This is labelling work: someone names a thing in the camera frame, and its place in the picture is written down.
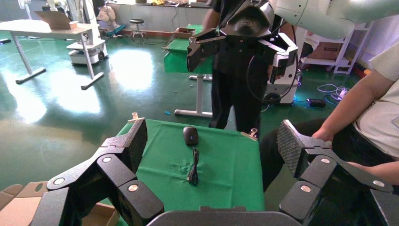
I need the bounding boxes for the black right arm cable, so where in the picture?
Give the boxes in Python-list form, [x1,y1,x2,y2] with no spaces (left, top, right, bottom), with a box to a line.
[245,22,299,105]

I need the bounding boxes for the black straight cable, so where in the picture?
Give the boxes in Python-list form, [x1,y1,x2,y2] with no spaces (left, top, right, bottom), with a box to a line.
[186,147,200,187]

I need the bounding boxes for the white table with metal legs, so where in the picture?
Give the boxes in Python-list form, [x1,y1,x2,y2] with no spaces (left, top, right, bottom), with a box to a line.
[0,19,105,91]

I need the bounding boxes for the shallow cardboard tray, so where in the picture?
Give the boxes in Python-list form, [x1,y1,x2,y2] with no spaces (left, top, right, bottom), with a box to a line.
[169,27,196,40]

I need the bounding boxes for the black power adapter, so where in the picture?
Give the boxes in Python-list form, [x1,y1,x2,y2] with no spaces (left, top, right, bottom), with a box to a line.
[306,98,327,109]

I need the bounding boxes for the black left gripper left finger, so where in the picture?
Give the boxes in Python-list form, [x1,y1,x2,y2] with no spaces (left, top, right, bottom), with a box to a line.
[30,119,165,226]

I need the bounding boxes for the white floor cables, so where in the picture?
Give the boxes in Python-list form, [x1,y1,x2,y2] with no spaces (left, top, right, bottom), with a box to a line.
[317,83,350,102]

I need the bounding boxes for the black round stool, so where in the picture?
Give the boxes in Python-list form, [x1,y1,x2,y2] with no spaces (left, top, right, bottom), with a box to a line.
[129,18,146,39]

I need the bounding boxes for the large green table cloth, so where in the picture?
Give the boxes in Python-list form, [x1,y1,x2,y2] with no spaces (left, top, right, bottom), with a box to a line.
[99,118,265,226]

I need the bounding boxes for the teal floor mat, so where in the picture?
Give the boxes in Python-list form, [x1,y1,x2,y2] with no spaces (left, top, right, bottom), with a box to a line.
[106,24,127,37]

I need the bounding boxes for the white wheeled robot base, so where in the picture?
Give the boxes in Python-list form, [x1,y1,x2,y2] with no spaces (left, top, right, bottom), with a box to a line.
[66,0,109,66]
[263,56,302,105]

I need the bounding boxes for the forearm of beige-shirted person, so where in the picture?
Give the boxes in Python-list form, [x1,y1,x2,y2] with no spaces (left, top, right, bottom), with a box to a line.
[320,69,395,142]
[347,161,399,187]

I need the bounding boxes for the crouching person in white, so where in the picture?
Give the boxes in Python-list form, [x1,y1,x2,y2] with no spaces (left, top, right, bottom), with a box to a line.
[93,0,121,31]

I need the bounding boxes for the hand of beige-shirted person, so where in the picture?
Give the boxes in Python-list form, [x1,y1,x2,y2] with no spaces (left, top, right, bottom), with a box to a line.
[311,128,334,148]

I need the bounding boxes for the open brown cardboard box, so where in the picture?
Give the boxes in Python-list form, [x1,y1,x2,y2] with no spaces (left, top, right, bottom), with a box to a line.
[0,183,120,226]

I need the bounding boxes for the person in beige shirt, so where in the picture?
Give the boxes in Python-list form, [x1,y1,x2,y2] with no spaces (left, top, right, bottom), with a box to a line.
[260,40,399,226]

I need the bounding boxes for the small green table cloth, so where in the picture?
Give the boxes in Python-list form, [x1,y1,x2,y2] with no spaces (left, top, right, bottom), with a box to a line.
[163,24,216,75]

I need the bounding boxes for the forearm of black-clothed person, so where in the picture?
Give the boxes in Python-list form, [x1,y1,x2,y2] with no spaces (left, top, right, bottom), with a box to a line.
[202,8,223,32]

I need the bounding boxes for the white metal shelf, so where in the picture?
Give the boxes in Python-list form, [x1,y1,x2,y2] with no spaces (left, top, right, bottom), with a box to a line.
[302,21,374,75]

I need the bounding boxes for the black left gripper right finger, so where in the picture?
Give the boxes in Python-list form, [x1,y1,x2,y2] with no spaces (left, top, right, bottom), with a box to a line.
[277,120,394,225]

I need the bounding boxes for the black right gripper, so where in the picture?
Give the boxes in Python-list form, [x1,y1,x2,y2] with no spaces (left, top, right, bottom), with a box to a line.
[186,1,299,85]

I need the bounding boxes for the person in black clothes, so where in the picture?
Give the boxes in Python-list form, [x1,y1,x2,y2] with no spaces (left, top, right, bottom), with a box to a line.
[202,0,300,133]

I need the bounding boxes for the silver metal cloth clamp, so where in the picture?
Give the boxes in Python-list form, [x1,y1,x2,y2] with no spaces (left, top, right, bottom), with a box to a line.
[127,111,146,123]
[240,128,259,142]

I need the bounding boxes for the long white counter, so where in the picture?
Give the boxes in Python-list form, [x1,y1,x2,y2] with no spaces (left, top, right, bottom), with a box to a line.
[106,0,215,32]

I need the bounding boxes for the white metal table frame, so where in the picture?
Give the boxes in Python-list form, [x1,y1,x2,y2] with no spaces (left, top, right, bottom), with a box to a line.
[173,73,214,119]

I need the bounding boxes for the brown cardboard carton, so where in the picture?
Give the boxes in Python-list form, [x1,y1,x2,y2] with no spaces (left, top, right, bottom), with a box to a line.
[308,41,344,61]

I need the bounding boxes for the black computer mouse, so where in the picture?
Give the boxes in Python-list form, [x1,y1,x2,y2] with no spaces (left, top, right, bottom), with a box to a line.
[183,126,200,146]

